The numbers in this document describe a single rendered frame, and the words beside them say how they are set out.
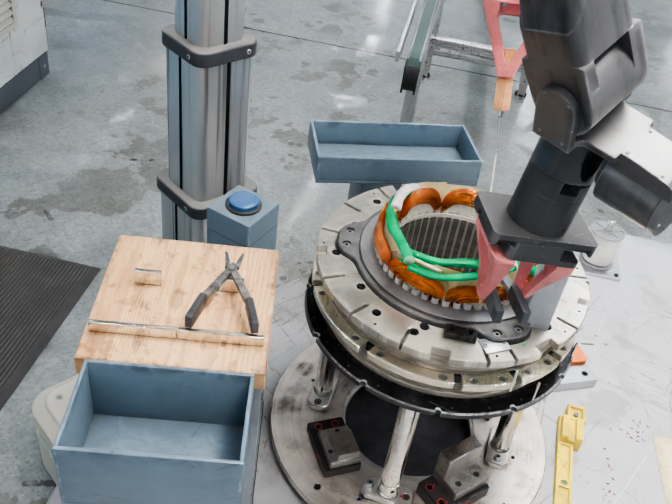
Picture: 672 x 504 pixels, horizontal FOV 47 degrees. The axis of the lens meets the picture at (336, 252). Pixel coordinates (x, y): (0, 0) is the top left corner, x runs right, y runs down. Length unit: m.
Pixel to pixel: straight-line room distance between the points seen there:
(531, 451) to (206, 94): 0.68
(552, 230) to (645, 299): 0.82
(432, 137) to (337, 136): 0.15
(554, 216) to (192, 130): 0.65
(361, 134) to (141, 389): 0.59
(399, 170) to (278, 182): 1.84
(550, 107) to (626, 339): 0.84
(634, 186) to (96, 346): 0.52
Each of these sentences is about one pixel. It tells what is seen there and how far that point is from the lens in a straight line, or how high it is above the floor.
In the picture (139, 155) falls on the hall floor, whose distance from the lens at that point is 3.09.
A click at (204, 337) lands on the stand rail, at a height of 1.07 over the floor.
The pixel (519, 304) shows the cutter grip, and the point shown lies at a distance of 0.75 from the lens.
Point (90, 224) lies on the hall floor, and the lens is 2.74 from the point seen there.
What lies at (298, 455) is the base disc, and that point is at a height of 0.80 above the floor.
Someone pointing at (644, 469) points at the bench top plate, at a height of 0.78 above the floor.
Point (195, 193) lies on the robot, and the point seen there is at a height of 0.93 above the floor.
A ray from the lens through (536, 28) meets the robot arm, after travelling 0.59.
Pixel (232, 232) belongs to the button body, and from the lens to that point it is 1.04.
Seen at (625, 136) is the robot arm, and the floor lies 1.37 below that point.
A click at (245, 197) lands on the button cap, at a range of 1.05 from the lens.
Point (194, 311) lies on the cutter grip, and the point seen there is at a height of 1.09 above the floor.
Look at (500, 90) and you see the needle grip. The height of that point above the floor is 1.32.
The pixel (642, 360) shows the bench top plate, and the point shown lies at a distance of 1.38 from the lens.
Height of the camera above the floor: 1.65
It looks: 38 degrees down
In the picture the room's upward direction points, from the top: 9 degrees clockwise
